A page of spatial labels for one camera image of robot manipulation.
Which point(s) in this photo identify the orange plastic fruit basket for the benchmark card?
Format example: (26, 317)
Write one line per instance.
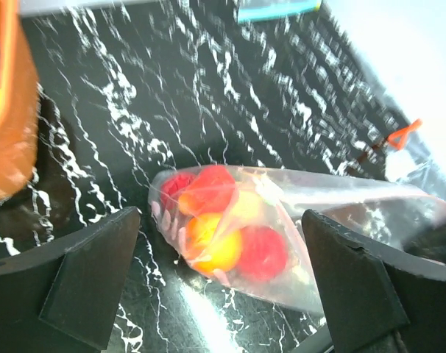
(19, 116)

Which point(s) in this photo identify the orange fruit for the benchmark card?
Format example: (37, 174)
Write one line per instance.
(207, 252)

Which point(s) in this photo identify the dark red pomegranate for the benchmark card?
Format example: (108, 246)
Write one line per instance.
(173, 185)

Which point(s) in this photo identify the orange zip top bag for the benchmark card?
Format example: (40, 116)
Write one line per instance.
(411, 160)

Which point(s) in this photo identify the pink zip top bag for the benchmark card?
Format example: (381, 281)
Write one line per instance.
(241, 226)

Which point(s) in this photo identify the yellow pink peach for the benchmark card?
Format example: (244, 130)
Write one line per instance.
(248, 207)

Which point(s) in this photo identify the black marble pattern mat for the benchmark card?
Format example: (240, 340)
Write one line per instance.
(129, 90)

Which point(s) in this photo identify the red apple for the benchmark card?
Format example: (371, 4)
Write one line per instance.
(264, 255)

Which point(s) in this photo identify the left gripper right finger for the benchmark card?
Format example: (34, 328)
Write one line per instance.
(377, 298)

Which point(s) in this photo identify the red yellow mango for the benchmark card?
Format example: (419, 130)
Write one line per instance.
(210, 192)

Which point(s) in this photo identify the blue zip top bag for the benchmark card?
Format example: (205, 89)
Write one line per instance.
(262, 10)

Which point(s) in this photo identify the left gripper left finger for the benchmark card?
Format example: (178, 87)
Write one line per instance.
(63, 296)

